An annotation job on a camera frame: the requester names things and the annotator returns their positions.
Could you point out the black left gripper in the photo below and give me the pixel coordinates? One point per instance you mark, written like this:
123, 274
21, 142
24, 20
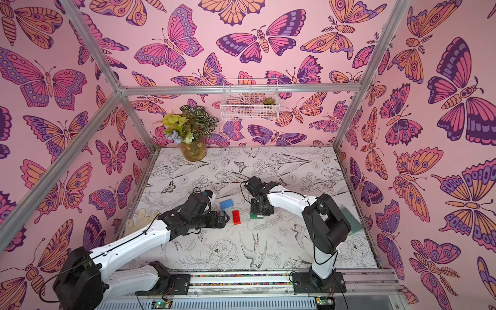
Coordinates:
215, 224

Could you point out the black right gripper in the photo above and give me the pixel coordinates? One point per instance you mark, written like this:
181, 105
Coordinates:
261, 207

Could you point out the green lego plate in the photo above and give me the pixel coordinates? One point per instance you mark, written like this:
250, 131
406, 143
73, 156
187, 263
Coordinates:
256, 216

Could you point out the red lego brick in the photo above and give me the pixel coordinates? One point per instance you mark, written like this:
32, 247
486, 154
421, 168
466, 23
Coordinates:
236, 218

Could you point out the blue lego brick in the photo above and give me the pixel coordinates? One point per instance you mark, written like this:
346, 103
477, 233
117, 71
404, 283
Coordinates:
226, 204

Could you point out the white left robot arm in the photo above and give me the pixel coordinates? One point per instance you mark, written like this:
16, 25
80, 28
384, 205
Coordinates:
90, 277

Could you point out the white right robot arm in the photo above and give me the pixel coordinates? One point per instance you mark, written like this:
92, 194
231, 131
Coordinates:
326, 225

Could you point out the cream work glove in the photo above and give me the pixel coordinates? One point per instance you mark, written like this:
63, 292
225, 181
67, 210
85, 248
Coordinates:
142, 219

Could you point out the potted plant in glass vase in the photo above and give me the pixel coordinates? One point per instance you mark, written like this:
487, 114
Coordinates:
189, 129

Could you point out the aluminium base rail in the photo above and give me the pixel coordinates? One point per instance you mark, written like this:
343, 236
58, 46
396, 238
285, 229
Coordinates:
271, 289

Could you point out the white wire basket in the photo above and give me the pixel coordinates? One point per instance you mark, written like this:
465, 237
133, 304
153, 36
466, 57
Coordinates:
251, 105

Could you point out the aluminium frame top crossbar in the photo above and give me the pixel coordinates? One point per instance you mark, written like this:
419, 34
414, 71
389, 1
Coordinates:
320, 87

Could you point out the aluminium frame left diagonal beam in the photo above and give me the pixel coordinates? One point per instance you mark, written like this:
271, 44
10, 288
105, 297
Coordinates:
27, 206

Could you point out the aluminium frame post back right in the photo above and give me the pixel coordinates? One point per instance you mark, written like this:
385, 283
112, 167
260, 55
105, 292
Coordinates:
388, 32

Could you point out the aluminium frame post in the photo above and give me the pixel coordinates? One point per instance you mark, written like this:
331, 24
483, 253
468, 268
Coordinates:
93, 42
388, 32

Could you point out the aluminium frame post back left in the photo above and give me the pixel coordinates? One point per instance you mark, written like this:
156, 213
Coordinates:
93, 42

